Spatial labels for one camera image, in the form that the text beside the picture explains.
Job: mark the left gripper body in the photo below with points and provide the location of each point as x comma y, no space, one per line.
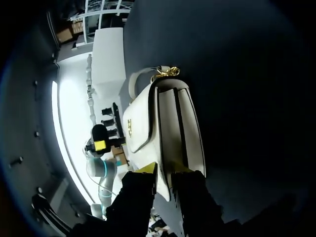
98,132

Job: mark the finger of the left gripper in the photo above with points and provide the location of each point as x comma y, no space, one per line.
100,145

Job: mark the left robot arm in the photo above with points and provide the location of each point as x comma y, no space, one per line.
101,170

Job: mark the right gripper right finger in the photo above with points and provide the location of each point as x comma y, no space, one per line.
195,205

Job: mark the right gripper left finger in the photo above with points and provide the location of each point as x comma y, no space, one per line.
133,202

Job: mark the white leather handbag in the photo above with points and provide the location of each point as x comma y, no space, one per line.
172,118

